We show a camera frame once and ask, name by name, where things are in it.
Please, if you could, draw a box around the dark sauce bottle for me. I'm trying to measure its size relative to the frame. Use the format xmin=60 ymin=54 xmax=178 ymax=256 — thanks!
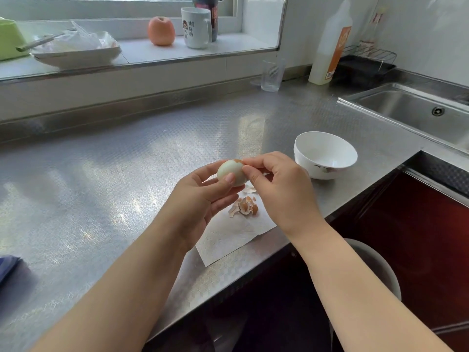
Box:
xmin=191 ymin=0 xmax=220 ymax=43

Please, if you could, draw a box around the clear plastic bag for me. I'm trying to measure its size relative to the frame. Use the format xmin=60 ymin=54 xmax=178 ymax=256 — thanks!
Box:
xmin=33 ymin=21 xmax=118 ymax=55

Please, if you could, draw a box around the boiled egg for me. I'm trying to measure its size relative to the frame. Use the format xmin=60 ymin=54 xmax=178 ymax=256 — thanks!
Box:
xmin=217 ymin=159 xmax=248 ymax=187

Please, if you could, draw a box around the orange apple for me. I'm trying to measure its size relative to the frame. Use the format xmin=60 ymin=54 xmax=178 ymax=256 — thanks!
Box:
xmin=147 ymin=16 xmax=176 ymax=47

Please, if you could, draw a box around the person's right forearm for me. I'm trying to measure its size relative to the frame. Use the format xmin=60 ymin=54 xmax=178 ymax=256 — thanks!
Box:
xmin=288 ymin=220 xmax=454 ymax=352

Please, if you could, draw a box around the white plate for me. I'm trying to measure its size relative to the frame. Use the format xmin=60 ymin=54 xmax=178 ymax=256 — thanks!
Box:
xmin=31 ymin=31 xmax=122 ymax=69

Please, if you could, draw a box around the black dish rack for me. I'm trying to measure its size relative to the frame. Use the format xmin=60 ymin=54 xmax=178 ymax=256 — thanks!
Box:
xmin=331 ymin=45 xmax=398 ymax=89

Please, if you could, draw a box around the white paper towel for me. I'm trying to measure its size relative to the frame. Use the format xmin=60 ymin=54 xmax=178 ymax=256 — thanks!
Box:
xmin=195 ymin=181 xmax=277 ymax=268

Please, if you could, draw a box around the dark red cabinet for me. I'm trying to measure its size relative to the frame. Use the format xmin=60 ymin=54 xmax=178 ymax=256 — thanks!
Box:
xmin=147 ymin=168 xmax=469 ymax=352

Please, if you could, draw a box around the person's left hand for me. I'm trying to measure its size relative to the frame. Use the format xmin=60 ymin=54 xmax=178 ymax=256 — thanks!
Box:
xmin=158 ymin=160 xmax=245 ymax=253

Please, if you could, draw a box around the white printed mug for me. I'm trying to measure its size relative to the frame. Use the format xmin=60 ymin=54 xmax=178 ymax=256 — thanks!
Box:
xmin=181 ymin=7 xmax=213 ymax=50

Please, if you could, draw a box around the pile of eggshell pieces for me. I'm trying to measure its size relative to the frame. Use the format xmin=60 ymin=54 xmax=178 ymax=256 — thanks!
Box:
xmin=228 ymin=183 xmax=259 ymax=218

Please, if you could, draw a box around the stainless steel sink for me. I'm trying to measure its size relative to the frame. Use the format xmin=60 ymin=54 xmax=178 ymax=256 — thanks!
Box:
xmin=337 ymin=82 xmax=469 ymax=155

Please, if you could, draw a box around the person's left forearm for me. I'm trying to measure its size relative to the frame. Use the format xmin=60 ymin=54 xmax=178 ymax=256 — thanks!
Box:
xmin=31 ymin=221 xmax=192 ymax=352

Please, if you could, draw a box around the green plastic container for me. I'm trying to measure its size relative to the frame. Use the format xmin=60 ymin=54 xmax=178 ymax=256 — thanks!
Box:
xmin=0 ymin=17 xmax=31 ymax=62

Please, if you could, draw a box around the white bucket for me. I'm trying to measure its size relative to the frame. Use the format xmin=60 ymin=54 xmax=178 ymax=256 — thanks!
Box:
xmin=330 ymin=238 xmax=402 ymax=352

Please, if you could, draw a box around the clear drinking glass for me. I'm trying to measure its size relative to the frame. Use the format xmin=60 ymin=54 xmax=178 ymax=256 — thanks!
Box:
xmin=260 ymin=59 xmax=286 ymax=93

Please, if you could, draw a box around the clear bottle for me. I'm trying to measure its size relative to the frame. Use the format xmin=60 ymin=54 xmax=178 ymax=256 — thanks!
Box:
xmin=358 ymin=6 xmax=388 ymax=52

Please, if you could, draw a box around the metal utensil handle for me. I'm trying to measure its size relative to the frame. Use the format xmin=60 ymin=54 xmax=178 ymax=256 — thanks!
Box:
xmin=15 ymin=28 xmax=78 ymax=53

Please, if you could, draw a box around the window frame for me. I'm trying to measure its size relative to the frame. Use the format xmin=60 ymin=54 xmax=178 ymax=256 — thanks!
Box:
xmin=0 ymin=0 xmax=288 ymax=83

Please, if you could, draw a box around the person's right hand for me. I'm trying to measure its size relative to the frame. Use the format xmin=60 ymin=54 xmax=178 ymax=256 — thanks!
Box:
xmin=242 ymin=151 xmax=327 ymax=242

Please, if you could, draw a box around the white bottle with orange label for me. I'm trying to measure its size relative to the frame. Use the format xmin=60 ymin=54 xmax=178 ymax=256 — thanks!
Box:
xmin=308 ymin=0 xmax=353 ymax=86

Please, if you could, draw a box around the white ceramic bowl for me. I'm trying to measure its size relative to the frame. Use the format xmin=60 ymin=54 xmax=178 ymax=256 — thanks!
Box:
xmin=293 ymin=131 xmax=358 ymax=180

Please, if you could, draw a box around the blue cloth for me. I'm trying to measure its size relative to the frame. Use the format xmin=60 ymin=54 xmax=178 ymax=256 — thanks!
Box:
xmin=0 ymin=254 xmax=22 ymax=285

